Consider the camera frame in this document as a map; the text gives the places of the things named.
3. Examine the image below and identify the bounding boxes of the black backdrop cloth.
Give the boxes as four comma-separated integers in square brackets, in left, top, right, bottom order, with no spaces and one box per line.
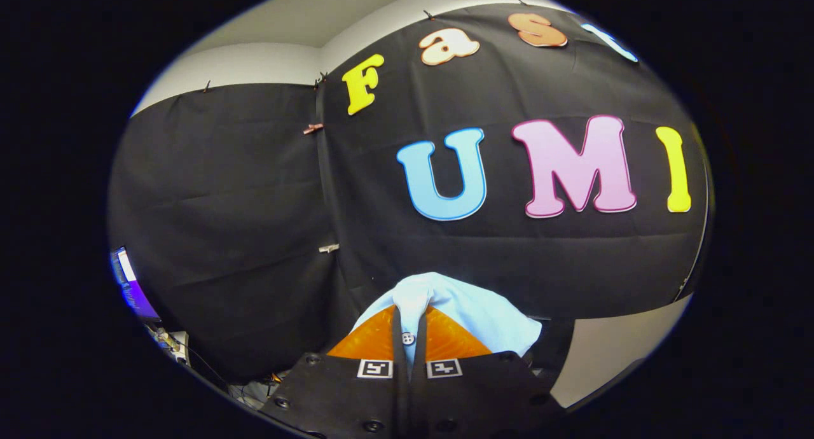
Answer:
[107,3,713,386]

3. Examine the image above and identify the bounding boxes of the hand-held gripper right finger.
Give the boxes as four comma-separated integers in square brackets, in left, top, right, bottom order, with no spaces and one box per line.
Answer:
[410,307,565,439]

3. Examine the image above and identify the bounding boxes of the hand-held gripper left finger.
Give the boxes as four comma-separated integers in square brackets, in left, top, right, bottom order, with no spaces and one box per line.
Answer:
[259,305,408,439]

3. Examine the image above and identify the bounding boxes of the light blue shirt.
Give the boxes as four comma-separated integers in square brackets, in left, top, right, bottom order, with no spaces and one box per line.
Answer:
[350,272,542,363]

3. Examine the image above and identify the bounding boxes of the computer monitor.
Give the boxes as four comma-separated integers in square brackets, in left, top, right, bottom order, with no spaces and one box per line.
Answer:
[110,247,160,322]

